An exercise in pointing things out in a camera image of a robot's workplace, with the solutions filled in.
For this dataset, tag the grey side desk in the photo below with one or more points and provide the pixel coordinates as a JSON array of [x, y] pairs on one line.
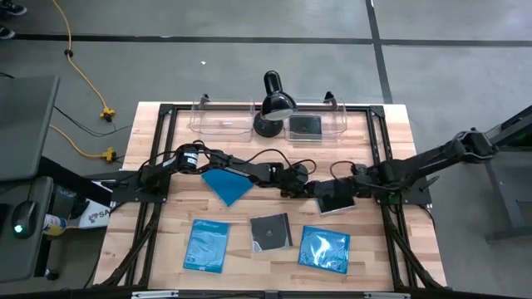
[[25, 124]]

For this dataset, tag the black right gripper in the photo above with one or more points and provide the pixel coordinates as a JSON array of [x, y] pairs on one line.
[[365, 180]]

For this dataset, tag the black desk lamp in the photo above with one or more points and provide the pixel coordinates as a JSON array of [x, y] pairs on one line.
[[272, 104]]

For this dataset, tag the clear black jewel case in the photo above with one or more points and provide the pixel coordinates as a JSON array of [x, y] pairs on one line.
[[305, 126], [336, 204], [270, 232]]

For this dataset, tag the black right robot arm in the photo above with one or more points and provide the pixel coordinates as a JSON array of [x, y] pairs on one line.
[[432, 160]]

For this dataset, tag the person's shoe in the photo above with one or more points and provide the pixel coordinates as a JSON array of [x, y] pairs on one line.
[[6, 32], [14, 8]]

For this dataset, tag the small black clamp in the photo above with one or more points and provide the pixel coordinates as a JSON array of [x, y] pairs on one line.
[[330, 99], [203, 101]]

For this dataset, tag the silver metal bracket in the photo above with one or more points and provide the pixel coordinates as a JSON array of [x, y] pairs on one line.
[[154, 295], [386, 295]]

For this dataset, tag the clear plastic bin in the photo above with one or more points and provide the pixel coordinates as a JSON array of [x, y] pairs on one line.
[[220, 124], [334, 124]]

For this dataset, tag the yellow white can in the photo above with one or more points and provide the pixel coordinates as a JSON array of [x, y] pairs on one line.
[[54, 224]]

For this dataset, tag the black aluminium frame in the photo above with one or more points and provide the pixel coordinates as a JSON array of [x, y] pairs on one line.
[[165, 109]]

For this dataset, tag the blue plastic jewel case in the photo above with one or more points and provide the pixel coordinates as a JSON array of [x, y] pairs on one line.
[[226, 189], [324, 249], [206, 245]]

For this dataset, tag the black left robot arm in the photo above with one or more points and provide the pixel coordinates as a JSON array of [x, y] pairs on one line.
[[245, 170]]

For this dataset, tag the white printed box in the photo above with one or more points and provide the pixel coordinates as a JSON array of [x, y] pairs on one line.
[[95, 216]]

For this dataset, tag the black computer mouse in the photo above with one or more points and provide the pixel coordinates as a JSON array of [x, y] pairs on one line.
[[23, 216]]

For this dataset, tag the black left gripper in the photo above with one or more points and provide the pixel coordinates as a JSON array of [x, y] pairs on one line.
[[297, 178]]

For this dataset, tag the grey metal stand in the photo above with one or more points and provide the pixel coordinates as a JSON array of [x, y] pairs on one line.
[[511, 187]]

